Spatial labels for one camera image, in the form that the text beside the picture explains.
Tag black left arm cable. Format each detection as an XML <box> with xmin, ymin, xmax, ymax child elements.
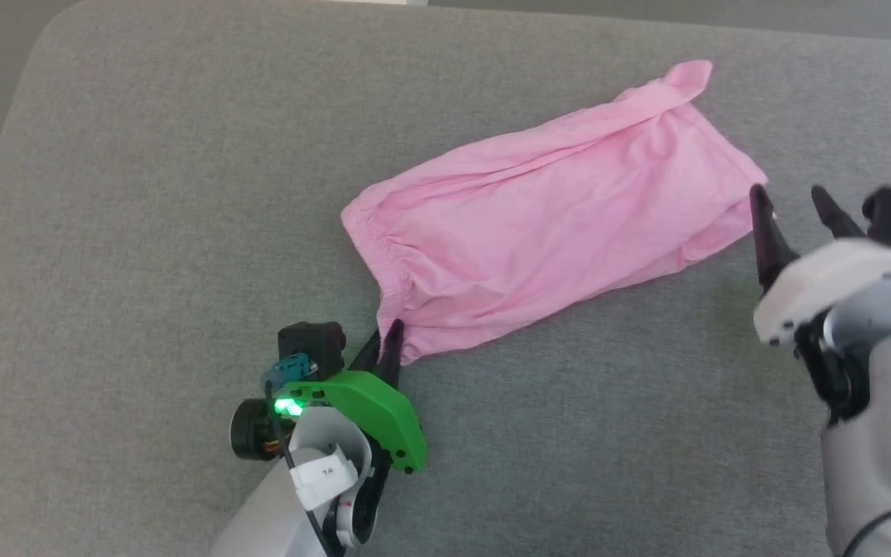
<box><xmin>263</xmin><ymin>379</ymin><xmax>338</xmax><ymax>557</ymax></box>

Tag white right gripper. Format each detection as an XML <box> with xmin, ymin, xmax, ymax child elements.
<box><xmin>749</xmin><ymin>183</ymin><xmax>891</xmax><ymax>347</ymax></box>

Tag white left cable label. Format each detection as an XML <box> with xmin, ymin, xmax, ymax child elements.
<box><xmin>289</xmin><ymin>455</ymin><xmax>359</xmax><ymax>510</ymax></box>

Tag pink garment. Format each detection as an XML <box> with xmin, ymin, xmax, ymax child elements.
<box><xmin>340</xmin><ymin>60</ymin><xmax>770</xmax><ymax>367</ymax></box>

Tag grey fabric sofa cushion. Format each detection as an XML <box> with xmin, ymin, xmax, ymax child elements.
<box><xmin>0</xmin><ymin>0</ymin><xmax>891</xmax><ymax>557</ymax></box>

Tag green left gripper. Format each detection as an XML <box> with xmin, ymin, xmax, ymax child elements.
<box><xmin>282</xmin><ymin>318</ymin><xmax>428</xmax><ymax>475</ymax></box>

